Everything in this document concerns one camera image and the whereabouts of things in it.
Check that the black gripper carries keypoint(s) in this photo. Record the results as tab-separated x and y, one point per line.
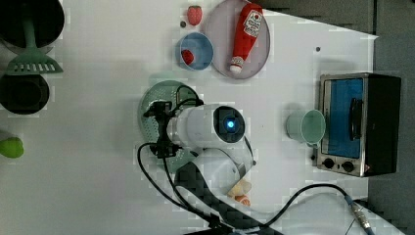
160	111

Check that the green plastic strainer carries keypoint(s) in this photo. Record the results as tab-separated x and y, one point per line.
165	99

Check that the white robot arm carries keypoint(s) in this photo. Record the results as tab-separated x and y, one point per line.
216	137

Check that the red ball in bowl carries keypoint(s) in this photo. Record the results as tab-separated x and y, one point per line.
187	57

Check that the blue bowl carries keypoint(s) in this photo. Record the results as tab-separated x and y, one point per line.
200	46

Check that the pink oval plate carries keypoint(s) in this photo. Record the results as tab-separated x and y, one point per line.
220	29

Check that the red toy strawberry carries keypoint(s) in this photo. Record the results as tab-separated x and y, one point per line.
194	15

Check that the yellow toy garlic bunch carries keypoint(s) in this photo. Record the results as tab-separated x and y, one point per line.
240	189

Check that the orange slice toy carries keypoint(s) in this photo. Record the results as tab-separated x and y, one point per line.
244	200

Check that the red ketchup bottle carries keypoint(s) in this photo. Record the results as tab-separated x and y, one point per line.
246	34

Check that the green spatula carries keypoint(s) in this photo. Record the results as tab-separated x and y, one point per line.
32	60

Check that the black cylinder holder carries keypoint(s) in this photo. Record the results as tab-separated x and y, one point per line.
24	94
48	21

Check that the green cup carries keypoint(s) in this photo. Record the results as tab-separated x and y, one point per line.
306	127

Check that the green toy pear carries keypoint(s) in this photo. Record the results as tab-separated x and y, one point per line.
11	147

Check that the black toaster oven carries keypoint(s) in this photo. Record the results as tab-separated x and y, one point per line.
362	123

